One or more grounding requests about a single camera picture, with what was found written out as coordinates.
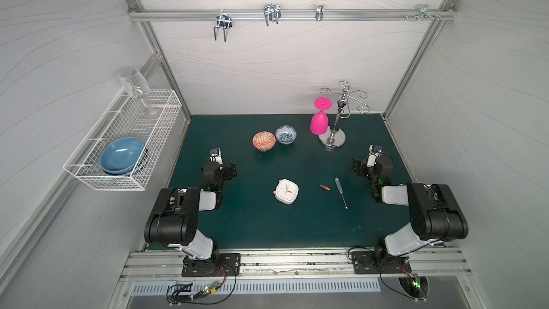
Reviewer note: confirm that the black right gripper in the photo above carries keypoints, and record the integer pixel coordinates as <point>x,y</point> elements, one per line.
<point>358,165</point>

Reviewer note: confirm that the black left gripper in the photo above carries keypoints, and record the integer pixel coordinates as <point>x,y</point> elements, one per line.
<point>227,169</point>

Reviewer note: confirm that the clear handle screwdriver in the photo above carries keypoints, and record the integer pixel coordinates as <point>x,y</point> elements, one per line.
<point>340,190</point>

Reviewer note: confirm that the white alarm clock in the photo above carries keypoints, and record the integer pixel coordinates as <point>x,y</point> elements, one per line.
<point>286,191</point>

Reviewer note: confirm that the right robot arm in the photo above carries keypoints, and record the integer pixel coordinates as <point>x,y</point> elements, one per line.
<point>434,213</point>

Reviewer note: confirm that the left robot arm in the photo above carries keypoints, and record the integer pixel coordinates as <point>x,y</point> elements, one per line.
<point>173,221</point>

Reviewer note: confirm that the chrome glass holder stand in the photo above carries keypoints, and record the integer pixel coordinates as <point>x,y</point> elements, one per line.
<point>335,137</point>

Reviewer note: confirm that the red patterned bowl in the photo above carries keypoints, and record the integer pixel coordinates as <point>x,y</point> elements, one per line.
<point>264,141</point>

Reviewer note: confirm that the pink wine glass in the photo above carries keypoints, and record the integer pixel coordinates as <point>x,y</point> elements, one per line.
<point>319,122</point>

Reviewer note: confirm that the blue white patterned bowl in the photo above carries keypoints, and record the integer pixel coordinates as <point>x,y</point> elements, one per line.
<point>286,134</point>

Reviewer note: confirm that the blue ceramic bowl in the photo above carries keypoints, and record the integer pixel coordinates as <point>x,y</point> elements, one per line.
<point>121,156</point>

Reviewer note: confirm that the clear wine glass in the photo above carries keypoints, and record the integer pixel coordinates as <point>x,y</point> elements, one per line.
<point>137,87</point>

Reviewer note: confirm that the double metal hook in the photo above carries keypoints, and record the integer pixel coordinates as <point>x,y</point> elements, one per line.
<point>223,25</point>

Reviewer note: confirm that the metal hook right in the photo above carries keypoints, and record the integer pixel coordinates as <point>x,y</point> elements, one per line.
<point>423,15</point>

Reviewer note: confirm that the metal hook centre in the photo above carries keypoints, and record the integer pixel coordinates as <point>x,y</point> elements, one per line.
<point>272,14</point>

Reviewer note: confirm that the small metal hook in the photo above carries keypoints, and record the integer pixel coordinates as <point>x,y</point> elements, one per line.
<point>319,13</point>

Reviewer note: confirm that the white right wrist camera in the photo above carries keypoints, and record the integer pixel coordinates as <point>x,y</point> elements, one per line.
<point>375,151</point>

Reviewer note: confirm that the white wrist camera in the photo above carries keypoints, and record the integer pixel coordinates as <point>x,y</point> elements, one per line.
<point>375,151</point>
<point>216,156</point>

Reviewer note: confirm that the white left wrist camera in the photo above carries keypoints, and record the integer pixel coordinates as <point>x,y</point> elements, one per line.
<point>216,156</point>

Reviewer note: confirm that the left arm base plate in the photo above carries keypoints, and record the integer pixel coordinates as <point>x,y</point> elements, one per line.
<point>224,264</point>

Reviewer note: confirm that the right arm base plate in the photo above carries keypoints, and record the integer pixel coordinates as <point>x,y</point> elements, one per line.
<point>369,263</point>

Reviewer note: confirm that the white wire basket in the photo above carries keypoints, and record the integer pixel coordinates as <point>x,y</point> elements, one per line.
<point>125,117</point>

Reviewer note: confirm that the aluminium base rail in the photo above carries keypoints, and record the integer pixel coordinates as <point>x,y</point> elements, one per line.
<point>293,264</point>

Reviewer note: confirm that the aluminium cross rail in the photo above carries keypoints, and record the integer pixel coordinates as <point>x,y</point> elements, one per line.
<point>254,15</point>

